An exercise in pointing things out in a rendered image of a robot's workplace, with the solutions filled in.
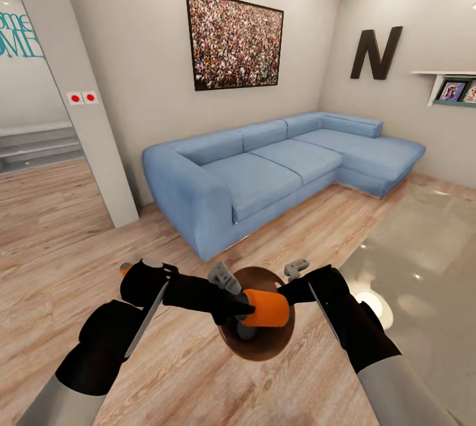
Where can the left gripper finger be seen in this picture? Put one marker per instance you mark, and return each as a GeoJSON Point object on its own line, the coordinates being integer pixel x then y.
{"type": "Point", "coordinates": [239, 308]}

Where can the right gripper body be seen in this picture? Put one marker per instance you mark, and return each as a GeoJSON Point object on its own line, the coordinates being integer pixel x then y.
{"type": "Point", "coordinates": [291, 292]}

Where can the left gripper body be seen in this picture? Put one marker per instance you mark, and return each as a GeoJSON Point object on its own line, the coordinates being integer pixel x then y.
{"type": "Point", "coordinates": [207, 297]}

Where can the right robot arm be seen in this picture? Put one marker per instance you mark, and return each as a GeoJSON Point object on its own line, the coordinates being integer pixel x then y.
{"type": "Point", "coordinates": [397, 394]}

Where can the can of soda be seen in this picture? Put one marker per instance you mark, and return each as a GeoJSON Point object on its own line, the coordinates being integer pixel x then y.
{"type": "Point", "coordinates": [125, 267]}
{"type": "Point", "coordinates": [272, 310]}
{"type": "Point", "coordinates": [243, 332]}

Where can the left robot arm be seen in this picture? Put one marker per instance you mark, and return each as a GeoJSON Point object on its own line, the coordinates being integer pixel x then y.
{"type": "Point", "coordinates": [78, 388]}

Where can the trash can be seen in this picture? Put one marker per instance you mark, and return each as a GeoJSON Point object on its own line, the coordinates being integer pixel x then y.
{"type": "Point", "coordinates": [268, 342]}

